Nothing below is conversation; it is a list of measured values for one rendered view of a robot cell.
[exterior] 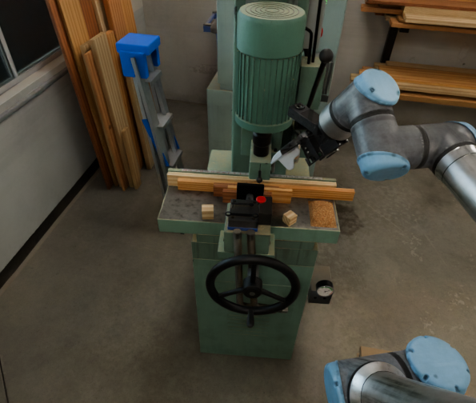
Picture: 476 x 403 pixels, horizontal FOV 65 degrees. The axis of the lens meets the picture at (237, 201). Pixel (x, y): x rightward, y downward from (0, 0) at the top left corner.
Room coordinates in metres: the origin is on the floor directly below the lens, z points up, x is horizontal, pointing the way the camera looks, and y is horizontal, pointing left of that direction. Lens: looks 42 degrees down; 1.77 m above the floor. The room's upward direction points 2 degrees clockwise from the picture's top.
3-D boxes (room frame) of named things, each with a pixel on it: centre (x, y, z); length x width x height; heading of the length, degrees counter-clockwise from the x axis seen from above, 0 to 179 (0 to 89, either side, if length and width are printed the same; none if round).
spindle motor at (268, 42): (1.03, -0.07, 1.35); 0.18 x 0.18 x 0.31
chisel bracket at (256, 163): (1.05, -0.07, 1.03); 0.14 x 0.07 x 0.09; 177
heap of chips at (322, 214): (0.93, -0.29, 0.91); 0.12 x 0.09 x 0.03; 177
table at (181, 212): (0.92, -0.04, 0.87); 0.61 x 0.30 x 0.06; 87
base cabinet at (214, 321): (1.15, -0.08, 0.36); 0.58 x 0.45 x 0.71; 177
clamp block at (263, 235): (0.84, -0.04, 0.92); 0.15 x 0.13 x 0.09; 87
